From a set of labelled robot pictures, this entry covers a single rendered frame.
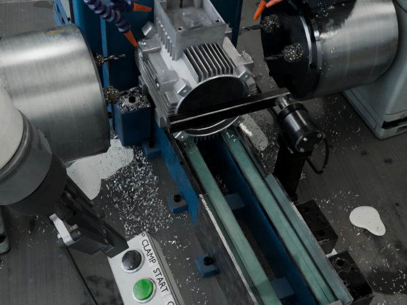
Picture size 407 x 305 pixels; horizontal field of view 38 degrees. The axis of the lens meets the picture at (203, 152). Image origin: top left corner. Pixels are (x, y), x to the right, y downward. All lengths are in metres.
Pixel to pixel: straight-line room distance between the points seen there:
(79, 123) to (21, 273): 0.33
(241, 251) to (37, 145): 0.56
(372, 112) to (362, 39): 0.28
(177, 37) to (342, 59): 0.33
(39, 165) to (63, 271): 0.60
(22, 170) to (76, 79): 0.45
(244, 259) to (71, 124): 0.38
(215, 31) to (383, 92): 0.46
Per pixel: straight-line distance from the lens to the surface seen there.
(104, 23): 1.20
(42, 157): 0.61
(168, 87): 1.12
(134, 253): 0.87
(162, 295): 0.84
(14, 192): 0.60
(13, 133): 0.57
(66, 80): 1.02
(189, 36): 1.12
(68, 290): 1.16
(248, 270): 1.05
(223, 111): 1.13
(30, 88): 1.01
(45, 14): 1.75
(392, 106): 1.41
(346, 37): 1.21
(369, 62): 1.26
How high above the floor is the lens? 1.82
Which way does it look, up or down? 49 degrees down
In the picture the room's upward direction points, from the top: 6 degrees clockwise
